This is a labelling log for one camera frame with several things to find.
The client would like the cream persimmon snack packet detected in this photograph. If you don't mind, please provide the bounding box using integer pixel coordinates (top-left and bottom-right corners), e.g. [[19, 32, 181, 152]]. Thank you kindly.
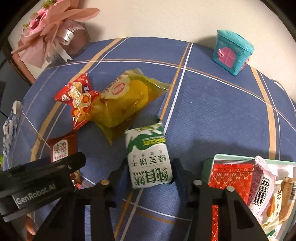
[[261, 180, 282, 233]]

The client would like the red patterned snack packet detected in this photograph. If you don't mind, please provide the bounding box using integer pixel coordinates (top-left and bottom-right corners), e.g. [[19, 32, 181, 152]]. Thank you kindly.
[[208, 163, 255, 241]]

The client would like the pink barcode snack packet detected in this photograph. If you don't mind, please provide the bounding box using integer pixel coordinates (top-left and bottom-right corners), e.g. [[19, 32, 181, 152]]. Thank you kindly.
[[247, 156, 275, 218]]

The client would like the red white milk packet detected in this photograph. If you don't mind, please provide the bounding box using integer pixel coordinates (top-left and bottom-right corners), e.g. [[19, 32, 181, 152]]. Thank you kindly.
[[46, 131, 83, 186]]

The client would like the green white biscuit packet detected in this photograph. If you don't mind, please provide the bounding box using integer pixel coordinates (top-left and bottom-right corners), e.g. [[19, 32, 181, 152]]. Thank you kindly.
[[125, 123, 173, 189]]

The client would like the red cartoon snack packet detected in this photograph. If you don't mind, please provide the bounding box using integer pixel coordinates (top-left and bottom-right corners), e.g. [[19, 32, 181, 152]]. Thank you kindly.
[[54, 73, 100, 130]]

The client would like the yellow bread packet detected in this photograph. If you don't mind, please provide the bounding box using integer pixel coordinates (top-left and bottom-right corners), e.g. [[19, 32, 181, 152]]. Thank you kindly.
[[90, 68, 171, 145]]

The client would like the beige wafer packet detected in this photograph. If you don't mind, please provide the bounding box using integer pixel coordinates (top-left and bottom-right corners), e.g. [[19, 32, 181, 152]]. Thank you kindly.
[[279, 177, 295, 221]]

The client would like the person's left hand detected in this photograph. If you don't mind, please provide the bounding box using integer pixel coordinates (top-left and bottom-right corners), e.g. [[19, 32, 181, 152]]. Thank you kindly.
[[26, 216, 38, 240]]

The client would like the blue white tissue pack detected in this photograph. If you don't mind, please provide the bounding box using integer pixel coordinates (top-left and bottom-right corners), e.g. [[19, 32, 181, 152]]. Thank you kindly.
[[3, 100, 23, 156]]

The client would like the teal rimmed white tray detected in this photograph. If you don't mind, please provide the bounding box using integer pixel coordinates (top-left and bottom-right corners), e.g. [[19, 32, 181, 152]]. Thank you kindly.
[[184, 153, 296, 241]]

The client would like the blue plaid tablecloth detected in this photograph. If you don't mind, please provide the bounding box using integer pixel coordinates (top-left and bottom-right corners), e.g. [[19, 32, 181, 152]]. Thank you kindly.
[[4, 38, 295, 240]]

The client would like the pink flower bouquet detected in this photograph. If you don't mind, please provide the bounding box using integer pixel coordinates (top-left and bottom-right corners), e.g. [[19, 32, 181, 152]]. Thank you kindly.
[[11, 1, 100, 68]]

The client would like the teal toy house box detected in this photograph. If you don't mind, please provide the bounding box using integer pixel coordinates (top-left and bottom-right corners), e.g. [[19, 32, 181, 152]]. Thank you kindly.
[[212, 30, 254, 76]]

